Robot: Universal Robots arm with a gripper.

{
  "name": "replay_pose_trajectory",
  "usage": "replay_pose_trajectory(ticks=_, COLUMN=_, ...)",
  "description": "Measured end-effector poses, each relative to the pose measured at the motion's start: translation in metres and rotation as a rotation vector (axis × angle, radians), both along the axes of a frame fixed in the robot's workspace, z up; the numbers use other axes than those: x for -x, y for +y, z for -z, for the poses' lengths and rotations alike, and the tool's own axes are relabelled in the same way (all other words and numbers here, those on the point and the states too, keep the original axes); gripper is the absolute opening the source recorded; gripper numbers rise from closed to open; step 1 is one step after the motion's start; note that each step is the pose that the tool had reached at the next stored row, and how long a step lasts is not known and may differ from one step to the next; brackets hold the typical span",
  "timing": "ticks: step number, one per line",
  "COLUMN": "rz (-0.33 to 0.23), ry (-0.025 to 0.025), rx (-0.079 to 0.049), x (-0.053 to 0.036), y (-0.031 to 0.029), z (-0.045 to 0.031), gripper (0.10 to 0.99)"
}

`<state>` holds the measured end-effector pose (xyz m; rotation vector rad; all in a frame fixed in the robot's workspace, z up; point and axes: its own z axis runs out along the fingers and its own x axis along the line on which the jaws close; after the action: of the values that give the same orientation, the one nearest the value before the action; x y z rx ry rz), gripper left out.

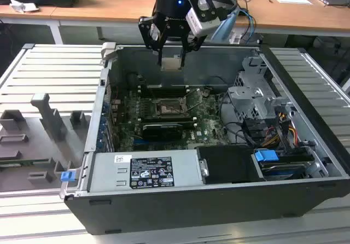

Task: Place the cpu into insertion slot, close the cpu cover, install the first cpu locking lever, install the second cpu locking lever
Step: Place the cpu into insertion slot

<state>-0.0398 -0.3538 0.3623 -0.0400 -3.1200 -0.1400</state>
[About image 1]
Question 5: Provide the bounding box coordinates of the yellow red wire bundle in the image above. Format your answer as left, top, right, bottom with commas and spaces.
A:
261, 112, 299, 149

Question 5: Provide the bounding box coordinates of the CPU socket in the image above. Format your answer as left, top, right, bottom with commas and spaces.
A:
155, 97, 190, 118

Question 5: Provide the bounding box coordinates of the grey power supply unit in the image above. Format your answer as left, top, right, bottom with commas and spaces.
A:
87, 149, 206, 193

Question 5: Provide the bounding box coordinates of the pale blue teach pendant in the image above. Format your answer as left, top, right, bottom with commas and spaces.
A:
210, 7, 242, 44

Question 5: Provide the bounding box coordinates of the silver metal disk bay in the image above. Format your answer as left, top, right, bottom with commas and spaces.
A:
226, 56, 296, 122

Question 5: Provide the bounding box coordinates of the blue disk carrier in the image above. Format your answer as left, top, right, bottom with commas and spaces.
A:
253, 149, 279, 162

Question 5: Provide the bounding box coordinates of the blue cable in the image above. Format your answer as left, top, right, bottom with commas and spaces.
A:
237, 7, 257, 37

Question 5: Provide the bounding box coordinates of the black looped wire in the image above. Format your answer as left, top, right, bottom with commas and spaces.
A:
218, 92, 255, 147

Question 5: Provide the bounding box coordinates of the crumpled white paper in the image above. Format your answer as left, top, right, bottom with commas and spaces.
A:
9, 0, 39, 14

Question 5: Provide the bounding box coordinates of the grey parts rack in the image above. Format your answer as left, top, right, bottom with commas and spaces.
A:
0, 92, 92, 193

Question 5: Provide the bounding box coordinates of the green motherboard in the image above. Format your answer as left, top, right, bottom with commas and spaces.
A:
109, 86, 233, 152

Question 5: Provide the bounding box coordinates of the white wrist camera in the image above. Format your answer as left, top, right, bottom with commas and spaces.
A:
185, 0, 221, 34

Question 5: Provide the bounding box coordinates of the black RAM slot bank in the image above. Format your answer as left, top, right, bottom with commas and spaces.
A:
139, 115, 198, 127
138, 85, 191, 98

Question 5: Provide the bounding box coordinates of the black open PC case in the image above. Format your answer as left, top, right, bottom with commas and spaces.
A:
59, 43, 350, 235

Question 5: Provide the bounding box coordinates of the metal socket cover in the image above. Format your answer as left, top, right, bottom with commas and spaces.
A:
185, 89, 205, 113

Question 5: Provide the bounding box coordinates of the black plastic shroud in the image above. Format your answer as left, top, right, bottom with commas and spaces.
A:
196, 144, 265, 185

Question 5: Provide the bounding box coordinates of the wooden desk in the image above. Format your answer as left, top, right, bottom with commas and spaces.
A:
0, 0, 350, 38

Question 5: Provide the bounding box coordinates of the grey case handle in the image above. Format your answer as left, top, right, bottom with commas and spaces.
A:
100, 42, 119, 62

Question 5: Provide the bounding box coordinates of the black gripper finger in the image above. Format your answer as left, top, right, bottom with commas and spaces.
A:
179, 33, 208, 69
137, 15, 165, 66

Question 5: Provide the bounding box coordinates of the grey closed laptop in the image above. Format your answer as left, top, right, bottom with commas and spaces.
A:
315, 0, 350, 8

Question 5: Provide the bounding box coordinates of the blue case latch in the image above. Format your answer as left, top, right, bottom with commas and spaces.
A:
60, 171, 75, 183

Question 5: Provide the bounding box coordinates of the silver square CPU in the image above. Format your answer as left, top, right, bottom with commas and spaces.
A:
160, 57, 183, 71

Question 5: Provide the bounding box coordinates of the white paper sheet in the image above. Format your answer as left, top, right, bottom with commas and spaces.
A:
273, 0, 314, 5

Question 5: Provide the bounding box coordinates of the black graphics card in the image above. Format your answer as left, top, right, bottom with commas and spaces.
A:
141, 122, 183, 141

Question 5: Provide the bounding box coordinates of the green RAM stick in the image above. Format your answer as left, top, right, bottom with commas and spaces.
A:
0, 158, 50, 167

